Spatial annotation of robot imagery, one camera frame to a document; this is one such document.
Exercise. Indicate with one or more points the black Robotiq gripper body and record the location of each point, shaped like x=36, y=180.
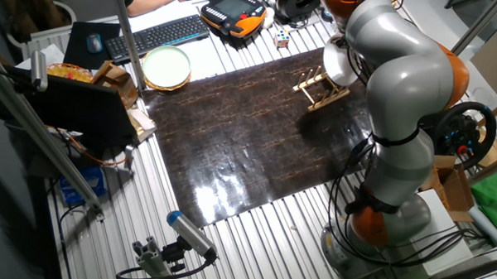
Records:
x=340, y=38

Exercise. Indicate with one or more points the white round dish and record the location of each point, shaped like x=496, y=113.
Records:
x=338, y=66

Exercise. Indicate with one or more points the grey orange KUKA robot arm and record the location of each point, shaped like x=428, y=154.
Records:
x=408, y=84

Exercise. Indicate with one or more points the person's bare forearm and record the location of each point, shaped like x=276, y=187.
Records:
x=148, y=2

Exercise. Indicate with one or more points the wooden dish rack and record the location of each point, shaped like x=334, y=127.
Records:
x=327, y=96

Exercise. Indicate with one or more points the black filament spool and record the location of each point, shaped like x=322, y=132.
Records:
x=295, y=3

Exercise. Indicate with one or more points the Rubik's cube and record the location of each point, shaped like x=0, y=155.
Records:
x=282, y=38

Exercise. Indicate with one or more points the white soft toy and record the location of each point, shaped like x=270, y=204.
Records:
x=268, y=18

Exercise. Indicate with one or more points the orange black teach pendant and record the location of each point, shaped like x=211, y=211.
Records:
x=233, y=9

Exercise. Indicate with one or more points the beige board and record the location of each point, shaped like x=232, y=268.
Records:
x=494, y=69

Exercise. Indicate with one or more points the dark brown marble mat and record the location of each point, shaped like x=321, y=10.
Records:
x=233, y=165

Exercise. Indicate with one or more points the pale green plate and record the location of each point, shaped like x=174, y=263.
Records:
x=166, y=67

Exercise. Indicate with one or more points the black racing steering wheel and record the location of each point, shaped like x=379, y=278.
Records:
x=486, y=139

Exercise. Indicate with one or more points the black computer keyboard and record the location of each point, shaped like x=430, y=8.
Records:
x=158, y=37

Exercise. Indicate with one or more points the brown cardboard box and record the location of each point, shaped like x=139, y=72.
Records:
x=453, y=188

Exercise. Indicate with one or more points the white gold box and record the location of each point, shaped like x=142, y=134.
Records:
x=142, y=122

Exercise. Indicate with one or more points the white paper roll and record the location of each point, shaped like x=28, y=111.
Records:
x=488, y=228

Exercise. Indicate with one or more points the blue grey computer mouse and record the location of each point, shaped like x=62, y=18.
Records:
x=94, y=43

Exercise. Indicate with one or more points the black mouse pad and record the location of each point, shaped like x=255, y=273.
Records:
x=77, y=46

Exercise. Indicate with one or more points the black laptop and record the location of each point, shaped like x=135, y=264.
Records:
x=81, y=108

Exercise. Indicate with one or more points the white round basket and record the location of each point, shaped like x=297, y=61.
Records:
x=68, y=13

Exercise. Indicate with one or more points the orange wicker basket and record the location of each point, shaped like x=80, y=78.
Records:
x=68, y=72

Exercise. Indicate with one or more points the short aluminium profile stub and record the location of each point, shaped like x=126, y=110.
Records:
x=153, y=263

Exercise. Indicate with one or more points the blue packet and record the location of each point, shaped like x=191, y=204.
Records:
x=82, y=188

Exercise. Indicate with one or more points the long slanted aluminium profile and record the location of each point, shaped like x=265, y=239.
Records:
x=37, y=134

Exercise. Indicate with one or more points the aluminium frame post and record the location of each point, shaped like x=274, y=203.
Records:
x=130, y=44
x=480, y=21

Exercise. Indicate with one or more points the aluminium frame beam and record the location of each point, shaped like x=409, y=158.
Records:
x=492, y=168

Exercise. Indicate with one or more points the silver camera with blue cap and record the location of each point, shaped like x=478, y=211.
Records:
x=189, y=232

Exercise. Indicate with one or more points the silver camera on frame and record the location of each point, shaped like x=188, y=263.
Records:
x=38, y=70

